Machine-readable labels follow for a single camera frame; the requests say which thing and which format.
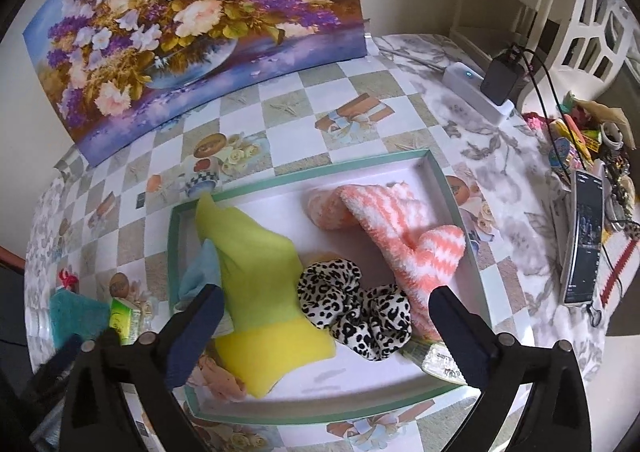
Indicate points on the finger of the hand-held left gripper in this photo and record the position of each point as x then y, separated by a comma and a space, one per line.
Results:
60, 357

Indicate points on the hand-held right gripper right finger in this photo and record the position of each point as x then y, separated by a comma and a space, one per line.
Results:
460, 347

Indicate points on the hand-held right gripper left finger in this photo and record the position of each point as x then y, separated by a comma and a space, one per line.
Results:
192, 332

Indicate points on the green silver packet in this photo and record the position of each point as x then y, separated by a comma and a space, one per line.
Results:
440, 362

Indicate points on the peach soft cloth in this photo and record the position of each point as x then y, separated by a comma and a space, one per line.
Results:
220, 377

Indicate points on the light blue cloth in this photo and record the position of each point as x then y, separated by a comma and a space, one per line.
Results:
202, 267

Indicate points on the yellow-green cloth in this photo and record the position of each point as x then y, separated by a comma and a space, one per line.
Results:
260, 282

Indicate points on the leopard print scrunchie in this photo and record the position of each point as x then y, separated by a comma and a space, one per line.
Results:
350, 312

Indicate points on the pink white striped fluffy cloth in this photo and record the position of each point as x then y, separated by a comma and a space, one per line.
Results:
400, 232

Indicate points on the white tray with teal rim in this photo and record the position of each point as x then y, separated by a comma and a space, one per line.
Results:
320, 377

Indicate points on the teal plastic container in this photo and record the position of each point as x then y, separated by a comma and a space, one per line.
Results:
80, 319

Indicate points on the dark cabinet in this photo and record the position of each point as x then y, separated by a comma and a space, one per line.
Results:
12, 312

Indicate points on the red plastic piece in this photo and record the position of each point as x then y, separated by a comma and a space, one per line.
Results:
67, 279

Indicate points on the smartphone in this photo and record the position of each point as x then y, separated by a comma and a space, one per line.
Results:
585, 242

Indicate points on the red striped white cloth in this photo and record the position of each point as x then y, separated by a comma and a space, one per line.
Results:
620, 262

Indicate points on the pile of colourful small trinkets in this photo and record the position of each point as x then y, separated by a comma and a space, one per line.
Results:
575, 137

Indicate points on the white power strip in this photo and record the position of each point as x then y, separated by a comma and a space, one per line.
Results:
465, 80

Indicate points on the black charger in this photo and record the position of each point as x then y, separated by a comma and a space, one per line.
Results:
500, 77

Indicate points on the flower painting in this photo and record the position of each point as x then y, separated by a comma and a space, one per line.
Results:
175, 32

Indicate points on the white lattice chair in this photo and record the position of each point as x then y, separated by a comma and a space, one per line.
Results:
590, 22

